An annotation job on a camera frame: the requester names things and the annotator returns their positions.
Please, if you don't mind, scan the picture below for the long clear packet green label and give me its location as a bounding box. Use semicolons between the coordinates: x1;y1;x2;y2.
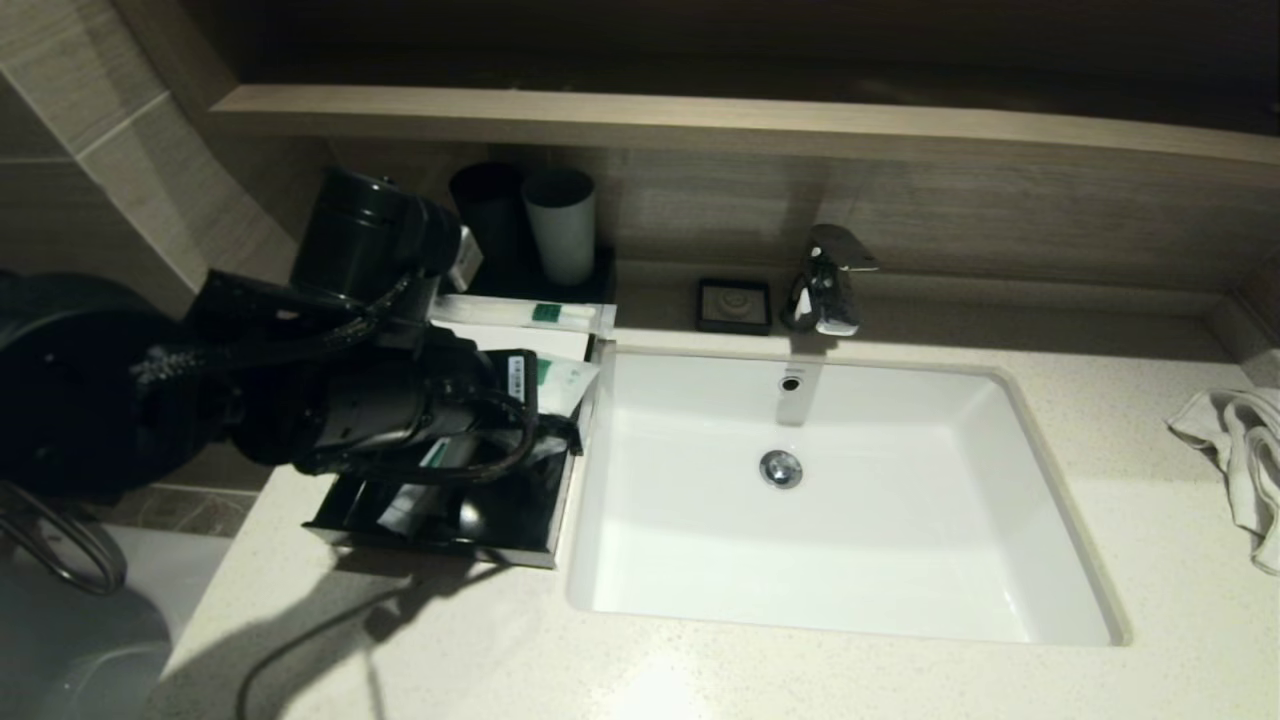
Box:
430;293;616;338
378;438;483;538

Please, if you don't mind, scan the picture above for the glossy black unlined drawer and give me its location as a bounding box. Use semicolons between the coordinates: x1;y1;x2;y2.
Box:
303;415;583;569

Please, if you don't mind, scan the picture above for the dark metal cup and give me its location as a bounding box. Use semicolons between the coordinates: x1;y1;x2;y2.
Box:
448;162;528;269

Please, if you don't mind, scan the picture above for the white cup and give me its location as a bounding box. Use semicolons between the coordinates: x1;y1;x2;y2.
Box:
522;168;598;288

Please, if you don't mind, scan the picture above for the black square soap dish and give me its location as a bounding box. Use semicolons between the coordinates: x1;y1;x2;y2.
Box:
696;277;773;336

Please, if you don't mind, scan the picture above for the chrome sink faucet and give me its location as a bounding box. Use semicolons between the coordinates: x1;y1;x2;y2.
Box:
779;224;881;338

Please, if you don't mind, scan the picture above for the white bathtub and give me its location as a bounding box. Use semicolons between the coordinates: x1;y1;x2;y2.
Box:
0;530;239;720

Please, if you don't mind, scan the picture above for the white ceramic sink basin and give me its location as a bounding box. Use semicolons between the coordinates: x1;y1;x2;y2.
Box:
566;345;1133;648

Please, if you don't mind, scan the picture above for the white towel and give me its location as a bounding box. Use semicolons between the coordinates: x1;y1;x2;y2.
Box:
1165;385;1280;576

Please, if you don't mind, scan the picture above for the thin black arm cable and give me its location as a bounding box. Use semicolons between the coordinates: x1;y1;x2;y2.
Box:
295;395;546;488

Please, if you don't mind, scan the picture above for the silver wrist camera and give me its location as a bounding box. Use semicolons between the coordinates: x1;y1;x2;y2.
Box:
448;225;485;294

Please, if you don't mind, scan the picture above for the wooden wall shelf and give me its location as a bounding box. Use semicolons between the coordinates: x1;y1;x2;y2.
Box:
210;84;1280;166

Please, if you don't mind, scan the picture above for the metal shower hose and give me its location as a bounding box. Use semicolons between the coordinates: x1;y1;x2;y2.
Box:
0;485;129;598

